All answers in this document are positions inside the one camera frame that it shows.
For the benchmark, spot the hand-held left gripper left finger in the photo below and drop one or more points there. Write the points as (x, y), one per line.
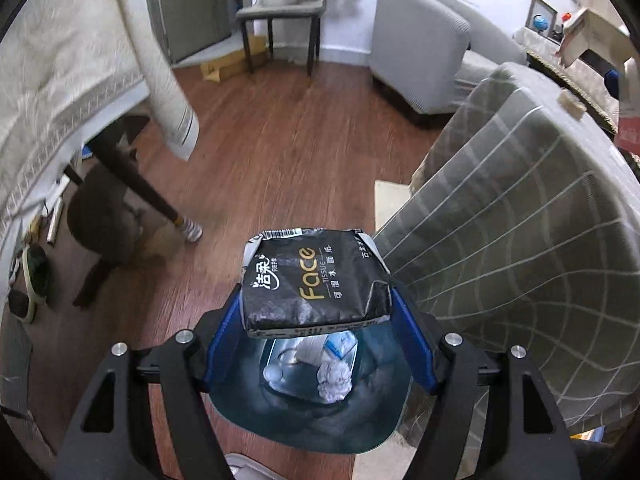
(222, 345)

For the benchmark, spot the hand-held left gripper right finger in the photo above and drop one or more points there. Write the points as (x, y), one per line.
(415, 345)

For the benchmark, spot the clear plastic cup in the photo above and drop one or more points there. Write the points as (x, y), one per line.
(274, 374)

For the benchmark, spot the black tissue pack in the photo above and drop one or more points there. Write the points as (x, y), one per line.
(310, 285)

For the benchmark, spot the teal trash bin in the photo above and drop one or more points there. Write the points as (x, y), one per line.
(300, 425)

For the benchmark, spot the blue white packet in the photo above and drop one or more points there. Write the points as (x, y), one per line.
(340, 346)

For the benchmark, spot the white folded paper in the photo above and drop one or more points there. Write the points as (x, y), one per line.
(310, 352)

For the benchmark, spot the crumpled white tissue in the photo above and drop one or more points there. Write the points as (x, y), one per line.
(334, 380)

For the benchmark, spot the striped table leg sock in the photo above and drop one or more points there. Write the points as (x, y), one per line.
(189, 229)

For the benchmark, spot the beige floor mat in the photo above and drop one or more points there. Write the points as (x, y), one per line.
(390, 205)

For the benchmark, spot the grey plaid cover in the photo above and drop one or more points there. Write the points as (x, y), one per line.
(525, 210)

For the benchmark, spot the dark table leg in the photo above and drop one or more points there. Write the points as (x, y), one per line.
(130, 175)

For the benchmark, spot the pair of slippers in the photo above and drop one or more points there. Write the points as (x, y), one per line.
(35, 275)

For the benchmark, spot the green slipper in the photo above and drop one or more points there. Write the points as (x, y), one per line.
(20, 305)

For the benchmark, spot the silver bottle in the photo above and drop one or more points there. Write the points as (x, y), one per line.
(53, 225)

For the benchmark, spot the flat cardboard box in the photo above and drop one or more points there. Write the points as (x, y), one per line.
(225, 67)

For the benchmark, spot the small beige block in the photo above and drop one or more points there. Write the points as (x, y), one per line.
(572, 103)

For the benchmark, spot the grey armchair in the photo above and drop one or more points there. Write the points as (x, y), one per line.
(420, 45)

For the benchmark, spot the red packet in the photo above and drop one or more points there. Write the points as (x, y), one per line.
(629, 132)

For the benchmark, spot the cloth covered cabinet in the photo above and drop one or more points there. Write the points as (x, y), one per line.
(590, 85)

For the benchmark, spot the beige tablecloth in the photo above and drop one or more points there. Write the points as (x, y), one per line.
(60, 60)

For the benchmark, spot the grey door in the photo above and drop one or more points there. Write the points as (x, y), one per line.
(195, 10)

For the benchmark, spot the grey chair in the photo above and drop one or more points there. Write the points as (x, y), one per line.
(280, 10)

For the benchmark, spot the small blue globe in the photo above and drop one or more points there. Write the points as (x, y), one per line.
(541, 22)

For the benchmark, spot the open cardboard box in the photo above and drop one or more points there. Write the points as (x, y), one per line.
(590, 35)

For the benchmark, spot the picture frame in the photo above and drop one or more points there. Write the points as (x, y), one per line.
(547, 7)

